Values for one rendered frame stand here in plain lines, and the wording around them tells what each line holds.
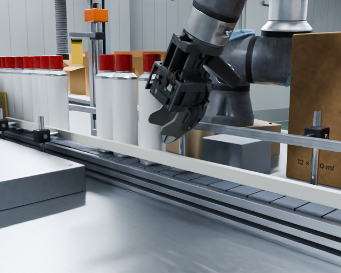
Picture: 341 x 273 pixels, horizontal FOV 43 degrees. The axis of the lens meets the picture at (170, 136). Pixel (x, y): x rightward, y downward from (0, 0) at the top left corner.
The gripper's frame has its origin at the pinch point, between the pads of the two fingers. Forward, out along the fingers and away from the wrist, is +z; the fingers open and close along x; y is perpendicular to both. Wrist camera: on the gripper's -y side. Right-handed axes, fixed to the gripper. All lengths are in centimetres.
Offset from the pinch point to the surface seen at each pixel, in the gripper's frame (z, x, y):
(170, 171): 2.8, 6.0, 3.5
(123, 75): -4.0, -15.0, 2.2
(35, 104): 22.3, -43.6, 2.3
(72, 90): 159, -250, -154
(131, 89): -2.1, -12.9, 0.9
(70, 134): 15.7, -22.5, 4.9
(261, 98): 231, -301, -569
